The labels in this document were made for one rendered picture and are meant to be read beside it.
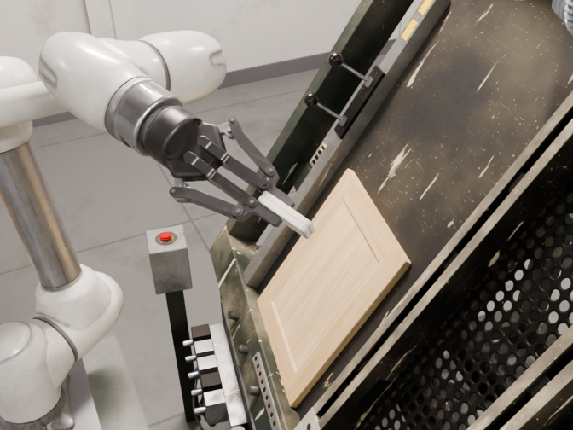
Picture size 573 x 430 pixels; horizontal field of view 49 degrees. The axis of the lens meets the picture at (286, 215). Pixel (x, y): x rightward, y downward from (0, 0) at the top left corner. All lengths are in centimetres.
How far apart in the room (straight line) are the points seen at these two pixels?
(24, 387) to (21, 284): 188
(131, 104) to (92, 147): 361
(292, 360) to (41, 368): 59
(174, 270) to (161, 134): 127
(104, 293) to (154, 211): 208
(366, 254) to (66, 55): 85
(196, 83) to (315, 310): 80
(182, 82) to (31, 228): 70
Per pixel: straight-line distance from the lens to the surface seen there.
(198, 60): 95
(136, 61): 86
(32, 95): 110
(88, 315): 163
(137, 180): 400
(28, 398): 161
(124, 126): 81
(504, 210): 114
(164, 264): 200
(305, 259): 167
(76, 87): 85
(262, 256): 182
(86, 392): 176
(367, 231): 148
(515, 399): 106
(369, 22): 181
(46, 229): 152
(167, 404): 274
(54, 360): 160
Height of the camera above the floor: 219
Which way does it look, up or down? 37 degrees down
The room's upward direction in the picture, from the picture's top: straight up
